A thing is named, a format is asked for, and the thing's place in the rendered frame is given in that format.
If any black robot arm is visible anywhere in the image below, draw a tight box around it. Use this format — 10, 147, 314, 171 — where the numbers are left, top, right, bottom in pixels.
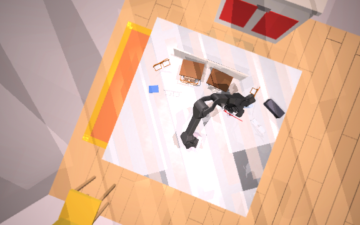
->
180, 92, 256, 149

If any blue flat slab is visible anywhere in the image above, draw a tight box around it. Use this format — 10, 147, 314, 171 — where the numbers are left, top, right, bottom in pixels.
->
149, 85, 159, 93

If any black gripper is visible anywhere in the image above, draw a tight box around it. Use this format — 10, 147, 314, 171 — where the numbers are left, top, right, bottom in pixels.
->
218, 103, 244, 118

